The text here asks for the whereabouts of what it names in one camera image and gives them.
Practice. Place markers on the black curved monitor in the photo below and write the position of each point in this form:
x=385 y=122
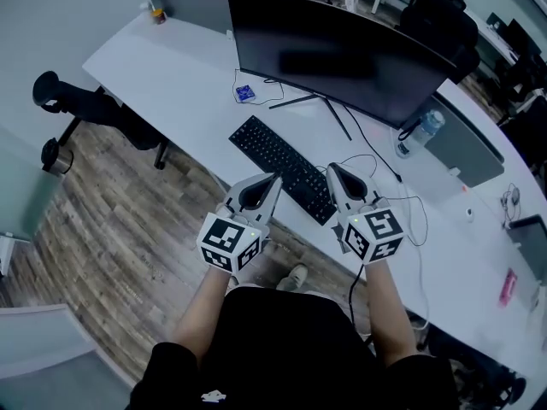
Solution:
x=333 y=58

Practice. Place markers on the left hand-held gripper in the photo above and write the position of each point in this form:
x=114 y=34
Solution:
x=231 y=241

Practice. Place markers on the small jar with orange lid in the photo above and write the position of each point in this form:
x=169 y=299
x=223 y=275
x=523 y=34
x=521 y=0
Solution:
x=158 y=16

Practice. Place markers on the person's left forearm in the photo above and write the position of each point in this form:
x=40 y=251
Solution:
x=203 y=314

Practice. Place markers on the person's shoe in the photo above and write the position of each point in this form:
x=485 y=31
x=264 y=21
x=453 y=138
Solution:
x=294 y=277
x=233 y=280

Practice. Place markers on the person's right forearm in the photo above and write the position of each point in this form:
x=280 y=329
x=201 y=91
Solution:
x=389 y=314

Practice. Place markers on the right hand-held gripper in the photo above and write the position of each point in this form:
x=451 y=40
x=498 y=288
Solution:
x=372 y=235

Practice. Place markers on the clear water bottle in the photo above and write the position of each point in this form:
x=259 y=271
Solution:
x=423 y=130

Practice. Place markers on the blue tissue packet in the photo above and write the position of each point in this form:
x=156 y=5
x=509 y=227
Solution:
x=245 y=93

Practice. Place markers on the person's left shoe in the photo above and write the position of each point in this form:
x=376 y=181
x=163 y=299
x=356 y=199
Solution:
x=233 y=280

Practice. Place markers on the small white round device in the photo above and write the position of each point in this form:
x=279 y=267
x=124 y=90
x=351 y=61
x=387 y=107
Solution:
x=469 y=215

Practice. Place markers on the group of black office chairs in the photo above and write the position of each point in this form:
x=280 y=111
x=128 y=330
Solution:
x=525 y=79

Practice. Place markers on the black keyboard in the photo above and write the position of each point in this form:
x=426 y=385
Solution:
x=278 y=156

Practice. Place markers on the person's right shoe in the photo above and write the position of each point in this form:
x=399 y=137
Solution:
x=294 y=277

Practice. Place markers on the person's black shirt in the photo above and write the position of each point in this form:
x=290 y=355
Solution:
x=290 y=348

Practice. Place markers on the frosted glass door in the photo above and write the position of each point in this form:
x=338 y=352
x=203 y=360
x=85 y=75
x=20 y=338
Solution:
x=25 y=195

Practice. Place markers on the grey desk divider panel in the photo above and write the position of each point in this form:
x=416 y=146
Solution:
x=534 y=241
x=466 y=152
x=192 y=7

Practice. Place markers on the black office chair with headrest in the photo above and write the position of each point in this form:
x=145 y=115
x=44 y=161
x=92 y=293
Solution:
x=107 y=109

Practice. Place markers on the black monitor stand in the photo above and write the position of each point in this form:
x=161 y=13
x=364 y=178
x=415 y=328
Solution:
x=295 y=101

